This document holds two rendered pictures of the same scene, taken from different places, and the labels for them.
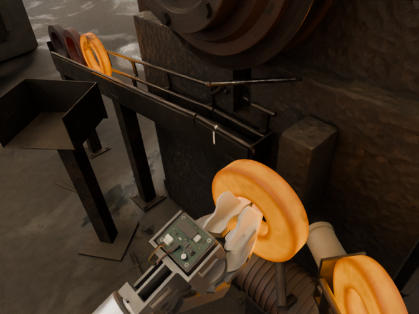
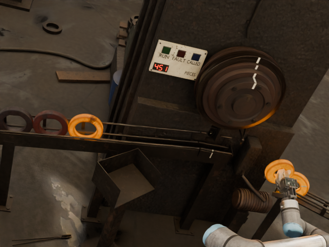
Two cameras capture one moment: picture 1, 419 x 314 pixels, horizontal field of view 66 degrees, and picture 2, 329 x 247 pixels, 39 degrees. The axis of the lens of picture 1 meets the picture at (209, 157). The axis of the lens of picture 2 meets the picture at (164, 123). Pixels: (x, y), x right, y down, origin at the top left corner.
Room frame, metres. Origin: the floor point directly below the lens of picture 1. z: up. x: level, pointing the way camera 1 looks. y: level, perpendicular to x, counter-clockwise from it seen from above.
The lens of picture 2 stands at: (0.16, 2.04, 2.32)
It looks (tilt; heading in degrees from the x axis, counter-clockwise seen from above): 36 degrees down; 292
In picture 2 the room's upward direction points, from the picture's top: 22 degrees clockwise
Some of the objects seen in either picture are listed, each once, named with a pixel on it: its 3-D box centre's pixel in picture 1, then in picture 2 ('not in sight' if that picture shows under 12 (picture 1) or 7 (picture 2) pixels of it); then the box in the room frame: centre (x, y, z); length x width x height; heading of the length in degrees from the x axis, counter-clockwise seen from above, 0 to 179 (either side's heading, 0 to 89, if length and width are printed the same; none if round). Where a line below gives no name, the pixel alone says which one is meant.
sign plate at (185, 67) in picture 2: not in sight; (177, 61); (1.01, 0.09, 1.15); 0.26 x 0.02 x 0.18; 40
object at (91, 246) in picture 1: (79, 180); (113, 213); (0.88, 0.49, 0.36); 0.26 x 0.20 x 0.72; 75
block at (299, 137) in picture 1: (302, 172); (246, 156); (0.51, -0.21, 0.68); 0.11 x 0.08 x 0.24; 130
